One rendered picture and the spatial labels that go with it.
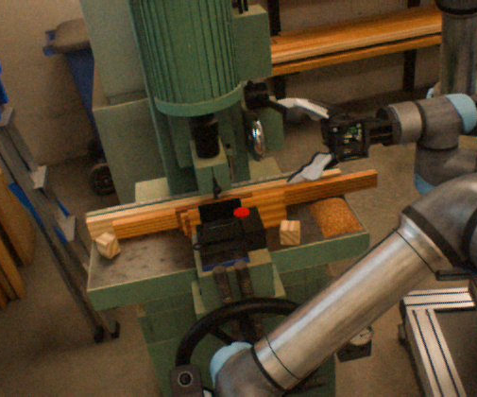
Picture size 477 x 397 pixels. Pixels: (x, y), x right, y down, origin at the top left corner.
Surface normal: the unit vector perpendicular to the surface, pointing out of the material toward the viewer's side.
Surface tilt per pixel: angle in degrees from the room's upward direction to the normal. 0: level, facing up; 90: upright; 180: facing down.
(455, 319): 0
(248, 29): 90
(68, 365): 0
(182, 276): 90
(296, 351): 53
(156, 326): 90
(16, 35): 90
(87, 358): 0
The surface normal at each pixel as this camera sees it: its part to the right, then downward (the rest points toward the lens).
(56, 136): 0.22, 0.51
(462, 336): -0.12, -0.83
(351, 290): -0.43, -0.30
